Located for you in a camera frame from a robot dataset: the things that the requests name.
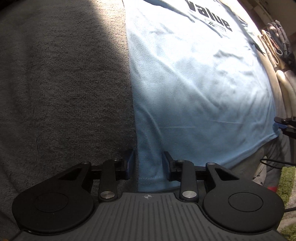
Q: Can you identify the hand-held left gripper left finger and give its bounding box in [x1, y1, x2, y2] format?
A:
[58, 149, 134, 202]

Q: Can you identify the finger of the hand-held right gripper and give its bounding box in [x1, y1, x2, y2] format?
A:
[280, 127, 296, 140]
[274, 116, 296, 128]

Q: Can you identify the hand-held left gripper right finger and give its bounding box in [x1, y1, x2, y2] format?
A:
[162, 151, 240, 201]

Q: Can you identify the light blue t-shirt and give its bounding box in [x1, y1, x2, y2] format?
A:
[122, 0, 279, 193]

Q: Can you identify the grey printed cloth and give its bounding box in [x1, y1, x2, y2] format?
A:
[231, 137, 290, 193]

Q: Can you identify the green and white fleece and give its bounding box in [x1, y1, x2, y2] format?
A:
[276, 166, 296, 241]

